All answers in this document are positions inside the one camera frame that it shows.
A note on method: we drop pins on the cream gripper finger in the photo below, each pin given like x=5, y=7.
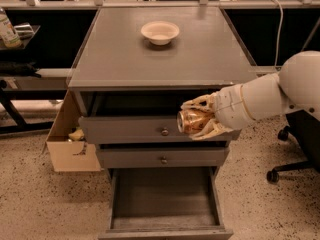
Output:
x=204, y=103
x=212, y=129

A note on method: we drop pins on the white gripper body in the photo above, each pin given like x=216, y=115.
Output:
x=230, y=106

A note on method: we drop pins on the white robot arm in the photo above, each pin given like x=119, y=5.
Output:
x=294, y=88

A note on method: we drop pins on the grey drawer cabinet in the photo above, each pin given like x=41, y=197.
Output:
x=117, y=57

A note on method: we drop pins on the grey top drawer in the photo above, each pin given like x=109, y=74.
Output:
x=136, y=116

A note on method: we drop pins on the grey drawer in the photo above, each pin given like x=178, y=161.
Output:
x=164, y=204
x=170, y=154
x=136, y=116

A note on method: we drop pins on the grey bottom drawer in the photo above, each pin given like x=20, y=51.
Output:
x=164, y=204

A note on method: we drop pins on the grey middle drawer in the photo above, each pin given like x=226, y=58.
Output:
x=170, y=154

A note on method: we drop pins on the black office chair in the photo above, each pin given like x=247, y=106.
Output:
x=306, y=130

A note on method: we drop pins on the white paper bowl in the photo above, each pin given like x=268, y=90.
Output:
x=160, y=32

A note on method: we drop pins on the metal clamp rod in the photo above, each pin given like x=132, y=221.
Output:
x=310, y=37

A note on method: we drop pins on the yellow item in box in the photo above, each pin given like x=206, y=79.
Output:
x=77, y=135

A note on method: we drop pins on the cardboard box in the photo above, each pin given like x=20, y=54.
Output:
x=67, y=152

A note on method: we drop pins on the shiny foil packet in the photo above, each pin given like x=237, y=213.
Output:
x=24, y=30

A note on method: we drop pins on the black cloth on shelf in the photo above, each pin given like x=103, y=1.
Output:
x=18, y=69

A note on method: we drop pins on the green labelled plastic bottle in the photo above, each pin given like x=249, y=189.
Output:
x=7, y=32

